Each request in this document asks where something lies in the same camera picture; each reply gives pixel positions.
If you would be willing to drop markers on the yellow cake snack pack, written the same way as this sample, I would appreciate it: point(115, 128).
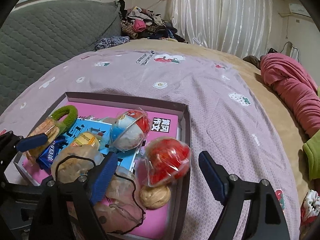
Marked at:
point(86, 138)

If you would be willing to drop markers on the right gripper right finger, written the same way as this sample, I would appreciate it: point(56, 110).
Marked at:
point(265, 217)

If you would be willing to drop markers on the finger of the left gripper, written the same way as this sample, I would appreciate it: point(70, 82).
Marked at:
point(32, 142)

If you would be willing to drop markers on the pink quilt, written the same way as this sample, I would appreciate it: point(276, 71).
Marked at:
point(295, 87)

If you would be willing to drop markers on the pile of clothes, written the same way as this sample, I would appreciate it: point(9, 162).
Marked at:
point(137, 23)

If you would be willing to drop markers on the grey quilted headboard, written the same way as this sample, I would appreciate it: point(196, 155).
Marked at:
point(38, 37)

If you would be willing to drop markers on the red surprise egg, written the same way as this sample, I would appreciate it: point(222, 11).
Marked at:
point(166, 160)

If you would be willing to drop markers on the white curtain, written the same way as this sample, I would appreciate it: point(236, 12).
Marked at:
point(237, 27)

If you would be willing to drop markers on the beige sheer hair scrunchie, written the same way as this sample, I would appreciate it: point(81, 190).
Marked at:
point(104, 196)

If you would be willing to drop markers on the blue oreo cookie pack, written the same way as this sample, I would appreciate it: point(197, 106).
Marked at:
point(46, 158)

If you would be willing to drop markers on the floral small cloth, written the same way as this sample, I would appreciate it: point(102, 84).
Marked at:
point(310, 207)

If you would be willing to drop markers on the beige small round scrunchie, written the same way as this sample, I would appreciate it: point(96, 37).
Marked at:
point(154, 197)

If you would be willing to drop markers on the green fuzzy hair scrunchie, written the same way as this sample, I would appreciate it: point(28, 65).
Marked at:
point(65, 117)

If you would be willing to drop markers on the wafer biscuit clear pack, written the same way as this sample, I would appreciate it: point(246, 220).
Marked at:
point(50, 128)

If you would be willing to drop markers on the large blue white surprise egg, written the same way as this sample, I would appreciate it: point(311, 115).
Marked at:
point(129, 130)

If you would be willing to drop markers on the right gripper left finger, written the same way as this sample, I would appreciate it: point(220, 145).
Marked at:
point(84, 192)

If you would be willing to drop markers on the tan bed sheet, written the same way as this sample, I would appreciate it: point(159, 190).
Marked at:
point(290, 132)

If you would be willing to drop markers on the purple strawberry print blanket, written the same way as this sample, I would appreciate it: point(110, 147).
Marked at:
point(227, 120)

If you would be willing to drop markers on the dark tray box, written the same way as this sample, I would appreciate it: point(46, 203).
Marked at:
point(26, 115)

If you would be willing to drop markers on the white air conditioner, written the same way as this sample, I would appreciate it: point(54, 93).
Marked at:
point(298, 9)

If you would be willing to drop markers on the green fleece garment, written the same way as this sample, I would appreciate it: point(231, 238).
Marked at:
point(312, 154)

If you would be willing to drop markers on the dark floral pillow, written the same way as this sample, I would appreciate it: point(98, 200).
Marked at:
point(109, 42)

